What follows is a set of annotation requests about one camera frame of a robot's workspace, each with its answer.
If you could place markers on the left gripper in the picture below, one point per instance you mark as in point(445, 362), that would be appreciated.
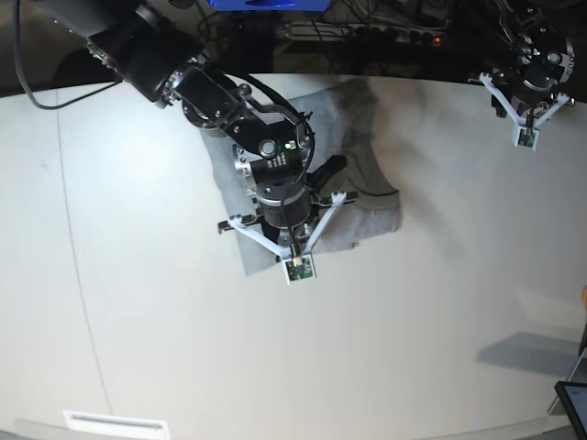
point(531, 85)

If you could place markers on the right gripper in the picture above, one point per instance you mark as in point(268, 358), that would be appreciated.
point(282, 209)

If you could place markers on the grey T-shirt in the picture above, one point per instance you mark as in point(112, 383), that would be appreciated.
point(342, 120)

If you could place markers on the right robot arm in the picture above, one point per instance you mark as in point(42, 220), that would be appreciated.
point(273, 143)

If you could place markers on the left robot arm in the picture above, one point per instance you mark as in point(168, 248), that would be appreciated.
point(540, 60)

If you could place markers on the black power strip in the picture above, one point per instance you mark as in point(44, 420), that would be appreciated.
point(305, 31)

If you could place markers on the white table label strip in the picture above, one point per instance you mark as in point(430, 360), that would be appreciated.
point(99, 424)

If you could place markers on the black tablet device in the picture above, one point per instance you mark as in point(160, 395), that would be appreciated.
point(572, 395)

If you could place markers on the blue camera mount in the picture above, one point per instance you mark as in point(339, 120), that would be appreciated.
point(269, 5)

